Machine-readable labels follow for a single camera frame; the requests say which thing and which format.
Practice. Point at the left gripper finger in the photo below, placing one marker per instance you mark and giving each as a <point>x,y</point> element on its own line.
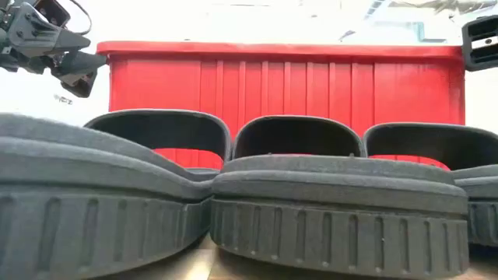
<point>81,70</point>
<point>39,37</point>

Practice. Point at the black slide sandal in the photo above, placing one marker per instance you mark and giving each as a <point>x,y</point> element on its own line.
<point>78,218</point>
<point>330,218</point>
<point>482,186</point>

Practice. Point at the red plastic bin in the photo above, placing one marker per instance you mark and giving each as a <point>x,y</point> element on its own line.
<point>272,85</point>

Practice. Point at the small dark background object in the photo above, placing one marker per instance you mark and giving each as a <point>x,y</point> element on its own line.
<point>63,100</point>

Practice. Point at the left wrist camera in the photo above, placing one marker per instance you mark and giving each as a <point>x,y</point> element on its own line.
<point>50,11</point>

